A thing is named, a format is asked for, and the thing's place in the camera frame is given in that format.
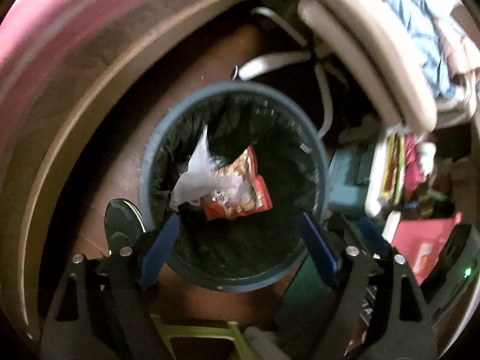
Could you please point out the black shoe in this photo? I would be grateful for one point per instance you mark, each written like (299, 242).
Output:
(123, 224)

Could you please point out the pink striped bed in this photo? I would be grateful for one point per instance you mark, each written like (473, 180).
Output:
(35, 36)

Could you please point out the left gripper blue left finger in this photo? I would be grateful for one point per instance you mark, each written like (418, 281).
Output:
(99, 310)

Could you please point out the red snack wrapper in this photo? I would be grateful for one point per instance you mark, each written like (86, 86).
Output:
(244, 191)

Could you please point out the blue round trash bin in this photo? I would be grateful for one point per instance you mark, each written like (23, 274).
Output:
(251, 252)

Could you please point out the green snack box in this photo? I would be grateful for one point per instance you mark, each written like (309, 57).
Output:
(394, 174)

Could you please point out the cream office chair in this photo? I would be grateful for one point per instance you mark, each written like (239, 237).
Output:
(374, 46)

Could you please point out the blue clothing on chair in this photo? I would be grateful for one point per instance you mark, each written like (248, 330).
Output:
(418, 20)

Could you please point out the teal storage box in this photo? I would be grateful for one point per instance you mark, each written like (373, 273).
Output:
(349, 172)

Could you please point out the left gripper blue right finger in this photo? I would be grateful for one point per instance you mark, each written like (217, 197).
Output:
(400, 326)

